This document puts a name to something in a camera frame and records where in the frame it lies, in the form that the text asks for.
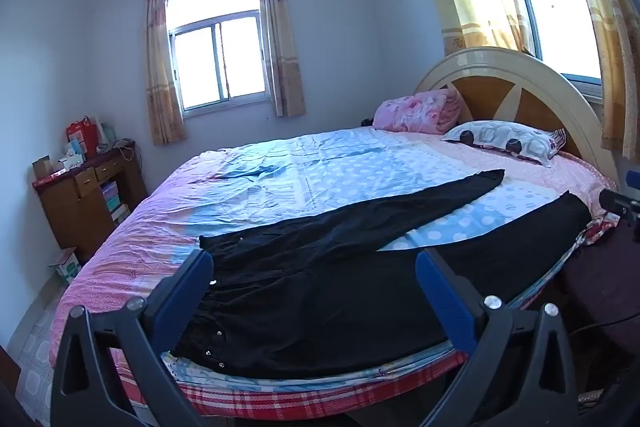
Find dark maroon cloth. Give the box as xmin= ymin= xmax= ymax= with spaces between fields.
xmin=557 ymin=212 xmax=640 ymax=408

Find sliding window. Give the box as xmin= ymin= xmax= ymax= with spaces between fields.
xmin=165 ymin=0 xmax=273 ymax=112

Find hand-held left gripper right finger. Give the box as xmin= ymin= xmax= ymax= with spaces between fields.
xmin=416 ymin=248 xmax=583 ymax=427

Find black pants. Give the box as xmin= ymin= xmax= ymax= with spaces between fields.
xmin=170 ymin=168 xmax=593 ymax=380

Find beige patterned curtain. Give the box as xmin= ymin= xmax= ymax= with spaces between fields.
xmin=256 ymin=0 xmax=307 ymax=118
xmin=144 ymin=0 xmax=188 ymax=146

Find polka dot bed sheet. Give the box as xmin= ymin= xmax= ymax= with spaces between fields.
xmin=50 ymin=124 xmax=621 ymax=408

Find patterned pillow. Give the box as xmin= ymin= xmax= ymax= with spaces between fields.
xmin=442 ymin=120 xmax=568 ymax=168

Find cream and wood headboard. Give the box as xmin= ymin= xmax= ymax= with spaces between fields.
xmin=415 ymin=47 xmax=618 ymax=180

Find wooden cabinet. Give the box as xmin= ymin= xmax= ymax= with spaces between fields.
xmin=32 ymin=139 xmax=148 ymax=263

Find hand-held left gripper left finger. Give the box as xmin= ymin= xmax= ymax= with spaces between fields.
xmin=50 ymin=249 xmax=215 ymax=427

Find cardboard box with green print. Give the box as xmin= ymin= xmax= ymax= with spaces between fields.
xmin=48 ymin=247 xmax=82 ymax=285

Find stack of books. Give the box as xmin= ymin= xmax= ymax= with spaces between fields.
xmin=101 ymin=182 xmax=132 ymax=224

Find red gift bag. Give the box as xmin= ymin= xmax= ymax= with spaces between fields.
xmin=66 ymin=116 xmax=98 ymax=160

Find red plaid mattress cover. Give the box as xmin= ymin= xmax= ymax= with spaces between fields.
xmin=165 ymin=354 xmax=468 ymax=420

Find pink floral blanket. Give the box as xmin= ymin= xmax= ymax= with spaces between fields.
xmin=372 ymin=88 xmax=473 ymax=135

